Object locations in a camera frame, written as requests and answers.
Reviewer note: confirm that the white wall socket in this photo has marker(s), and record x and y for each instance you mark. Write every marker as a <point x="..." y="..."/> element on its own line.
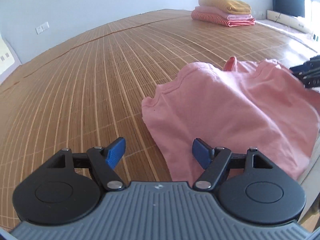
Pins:
<point x="39" y="30"/>

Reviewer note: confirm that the bamboo mat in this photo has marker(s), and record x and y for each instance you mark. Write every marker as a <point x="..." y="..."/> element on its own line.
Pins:
<point x="87" y="80"/>

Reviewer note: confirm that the pink cartoon print shirt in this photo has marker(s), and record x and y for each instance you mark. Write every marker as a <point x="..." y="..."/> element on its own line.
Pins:
<point x="212" y="110"/>

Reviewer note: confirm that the white television cabinet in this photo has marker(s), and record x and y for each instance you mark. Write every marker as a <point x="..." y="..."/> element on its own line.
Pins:
<point x="282" y="18"/>

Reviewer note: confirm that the mustard striped folded garment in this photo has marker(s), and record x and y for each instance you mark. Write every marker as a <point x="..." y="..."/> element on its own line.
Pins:
<point x="225" y="3"/>

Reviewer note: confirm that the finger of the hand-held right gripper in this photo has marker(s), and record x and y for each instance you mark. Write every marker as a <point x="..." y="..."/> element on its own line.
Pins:
<point x="300" y="68"/>

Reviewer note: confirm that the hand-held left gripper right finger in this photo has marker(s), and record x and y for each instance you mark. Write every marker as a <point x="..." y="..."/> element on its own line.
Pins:
<point x="203" y="153"/>

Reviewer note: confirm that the white wall switch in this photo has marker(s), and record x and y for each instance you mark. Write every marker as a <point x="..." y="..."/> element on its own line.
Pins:
<point x="45" y="26"/>

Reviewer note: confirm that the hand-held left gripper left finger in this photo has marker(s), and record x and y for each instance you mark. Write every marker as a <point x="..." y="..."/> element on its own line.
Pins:
<point x="115" y="153"/>

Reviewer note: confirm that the window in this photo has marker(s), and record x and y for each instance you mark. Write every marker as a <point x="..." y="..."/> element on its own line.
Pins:
<point x="312" y="5"/>

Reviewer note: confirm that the red striped folded garment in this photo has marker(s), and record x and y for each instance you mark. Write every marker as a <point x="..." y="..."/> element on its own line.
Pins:
<point x="207" y="17"/>

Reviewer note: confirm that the pink folded garment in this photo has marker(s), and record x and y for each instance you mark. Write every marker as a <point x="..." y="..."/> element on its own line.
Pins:
<point x="212" y="10"/>

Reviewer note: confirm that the cream and lavender headboard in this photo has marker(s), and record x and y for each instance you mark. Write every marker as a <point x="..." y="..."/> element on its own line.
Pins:
<point x="6" y="55"/>

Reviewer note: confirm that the black television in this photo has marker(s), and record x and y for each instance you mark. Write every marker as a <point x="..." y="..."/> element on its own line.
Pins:
<point x="292" y="5"/>

